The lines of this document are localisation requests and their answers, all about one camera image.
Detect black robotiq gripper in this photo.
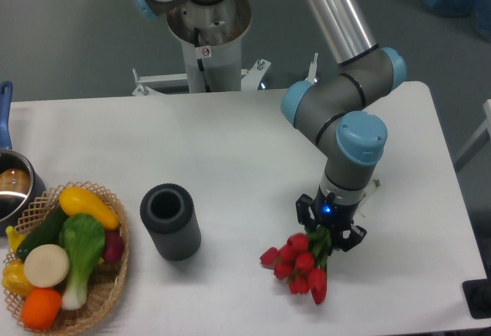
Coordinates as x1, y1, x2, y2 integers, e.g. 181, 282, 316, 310
295, 174, 367, 252

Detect red tulip bouquet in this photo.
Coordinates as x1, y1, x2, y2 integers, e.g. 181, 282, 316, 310
259, 224, 341, 305

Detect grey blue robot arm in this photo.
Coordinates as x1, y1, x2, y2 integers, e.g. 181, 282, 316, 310
132, 0, 407, 251

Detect black device at edge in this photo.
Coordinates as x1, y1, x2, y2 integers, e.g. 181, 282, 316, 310
462, 278, 490, 319

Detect dark grey ribbed vase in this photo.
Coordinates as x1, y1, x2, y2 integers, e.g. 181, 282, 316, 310
140, 183, 202, 262

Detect white furniture leg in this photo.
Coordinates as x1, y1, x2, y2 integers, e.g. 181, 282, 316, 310
453, 99, 490, 173

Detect woven wicker basket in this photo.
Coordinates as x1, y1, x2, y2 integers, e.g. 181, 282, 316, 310
1, 181, 130, 335

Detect green bok choy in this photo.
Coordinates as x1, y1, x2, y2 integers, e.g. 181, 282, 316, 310
58, 213, 105, 311

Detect yellow squash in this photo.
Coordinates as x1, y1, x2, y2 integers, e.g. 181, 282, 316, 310
58, 186, 120, 230

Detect dark green cucumber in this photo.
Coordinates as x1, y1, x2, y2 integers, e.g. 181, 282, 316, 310
16, 206, 68, 261

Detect beige round bun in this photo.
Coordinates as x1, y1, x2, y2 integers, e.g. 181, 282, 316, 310
24, 244, 70, 288

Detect orange fruit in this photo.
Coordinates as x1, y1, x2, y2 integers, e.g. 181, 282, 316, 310
21, 288, 61, 331

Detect yellow banana tip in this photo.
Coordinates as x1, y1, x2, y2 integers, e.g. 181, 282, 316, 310
5, 226, 26, 252

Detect yellow bell pepper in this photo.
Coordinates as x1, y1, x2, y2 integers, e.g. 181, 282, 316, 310
2, 260, 35, 297

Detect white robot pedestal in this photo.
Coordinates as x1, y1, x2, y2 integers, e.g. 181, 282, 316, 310
133, 0, 272, 96

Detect blue handled saucepan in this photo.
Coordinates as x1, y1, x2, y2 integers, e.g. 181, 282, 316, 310
1, 81, 45, 237

